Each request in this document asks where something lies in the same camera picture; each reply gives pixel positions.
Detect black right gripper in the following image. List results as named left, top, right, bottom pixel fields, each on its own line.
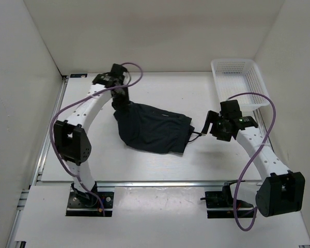
left=201, top=110, right=232, bottom=142

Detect dark navy shorts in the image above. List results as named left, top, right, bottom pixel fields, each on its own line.
left=112, top=101, right=202, bottom=154

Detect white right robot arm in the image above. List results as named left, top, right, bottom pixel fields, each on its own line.
left=202, top=111, right=305, bottom=217

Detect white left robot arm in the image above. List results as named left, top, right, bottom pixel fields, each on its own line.
left=50, top=71, right=131, bottom=207

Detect white perforated plastic basket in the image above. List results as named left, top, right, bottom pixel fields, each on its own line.
left=211, top=58, right=270, bottom=112

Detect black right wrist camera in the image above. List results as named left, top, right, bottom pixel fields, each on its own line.
left=220, top=100, right=242, bottom=119

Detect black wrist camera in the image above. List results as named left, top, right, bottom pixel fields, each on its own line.
left=220, top=100, right=242, bottom=119
left=109, top=64, right=128, bottom=78

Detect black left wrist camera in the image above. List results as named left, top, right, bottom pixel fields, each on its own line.
left=109, top=64, right=128, bottom=78

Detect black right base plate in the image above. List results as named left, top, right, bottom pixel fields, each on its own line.
left=200, top=191, right=254, bottom=219

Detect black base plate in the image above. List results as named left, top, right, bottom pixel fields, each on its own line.
left=200, top=191, right=254, bottom=219
left=66, top=191, right=114, bottom=217

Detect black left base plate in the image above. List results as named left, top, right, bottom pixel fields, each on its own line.
left=66, top=191, right=114, bottom=217

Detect aluminium frame rail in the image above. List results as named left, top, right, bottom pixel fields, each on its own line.
left=5, top=74, right=310, bottom=248

